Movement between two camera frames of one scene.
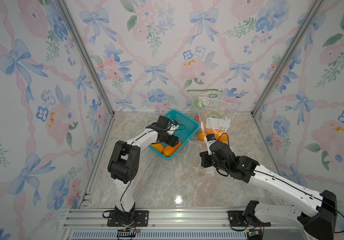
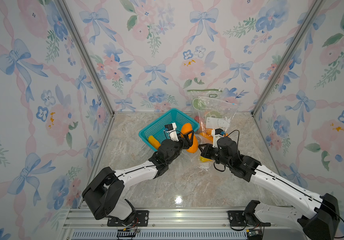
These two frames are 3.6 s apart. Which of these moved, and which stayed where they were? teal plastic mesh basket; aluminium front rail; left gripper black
Moved: left gripper black
Stayed: aluminium front rail; teal plastic mesh basket
